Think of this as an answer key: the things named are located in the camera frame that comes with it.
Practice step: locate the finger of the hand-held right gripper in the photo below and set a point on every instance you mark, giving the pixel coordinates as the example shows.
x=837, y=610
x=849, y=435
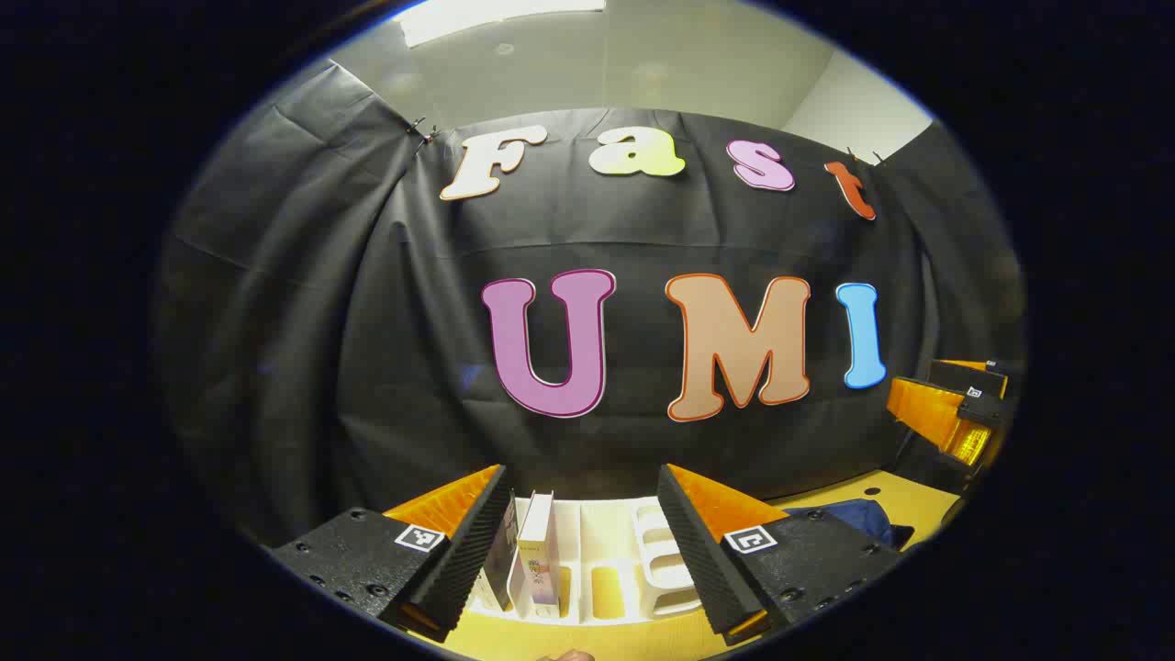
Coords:
x=964, y=378
x=927, y=413

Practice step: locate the white plastic bookshelf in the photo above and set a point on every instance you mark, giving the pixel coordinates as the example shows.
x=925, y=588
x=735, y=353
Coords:
x=606, y=551

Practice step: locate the black cover book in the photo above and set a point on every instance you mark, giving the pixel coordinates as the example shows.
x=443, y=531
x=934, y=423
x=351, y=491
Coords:
x=500, y=560

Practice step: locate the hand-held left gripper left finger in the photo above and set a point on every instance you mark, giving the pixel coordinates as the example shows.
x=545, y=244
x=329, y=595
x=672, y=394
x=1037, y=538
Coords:
x=468, y=551

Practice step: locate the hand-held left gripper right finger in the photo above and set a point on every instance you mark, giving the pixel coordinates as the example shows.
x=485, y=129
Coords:
x=702, y=551

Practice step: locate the blue schoolbag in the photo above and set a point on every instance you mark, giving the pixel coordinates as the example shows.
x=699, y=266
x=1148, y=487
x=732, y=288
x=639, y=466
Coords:
x=863, y=519

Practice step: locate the black backdrop cloth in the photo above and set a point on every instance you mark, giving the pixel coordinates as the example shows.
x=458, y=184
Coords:
x=367, y=321

